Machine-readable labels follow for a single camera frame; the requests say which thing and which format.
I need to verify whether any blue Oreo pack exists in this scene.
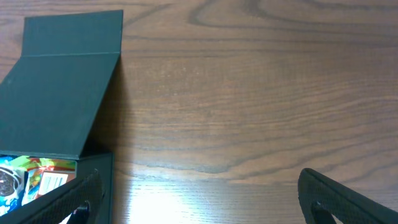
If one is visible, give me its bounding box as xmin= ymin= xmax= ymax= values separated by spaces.
xmin=1 ymin=166 xmax=25 ymax=216

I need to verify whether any brown Pocky box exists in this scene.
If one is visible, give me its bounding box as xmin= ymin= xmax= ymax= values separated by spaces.
xmin=34 ymin=171 xmax=76 ymax=199

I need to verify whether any black gift box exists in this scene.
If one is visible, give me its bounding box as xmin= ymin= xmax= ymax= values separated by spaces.
xmin=1 ymin=10 xmax=123 ymax=223

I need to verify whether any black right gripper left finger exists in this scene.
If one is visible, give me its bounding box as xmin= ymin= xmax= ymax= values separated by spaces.
xmin=1 ymin=169 xmax=103 ymax=224

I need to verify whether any colourful gummy candy bag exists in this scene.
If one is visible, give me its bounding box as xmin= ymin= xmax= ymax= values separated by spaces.
xmin=1 ymin=155 xmax=76 ymax=207

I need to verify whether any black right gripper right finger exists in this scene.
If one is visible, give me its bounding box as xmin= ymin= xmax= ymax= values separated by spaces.
xmin=298 ymin=168 xmax=397 ymax=224

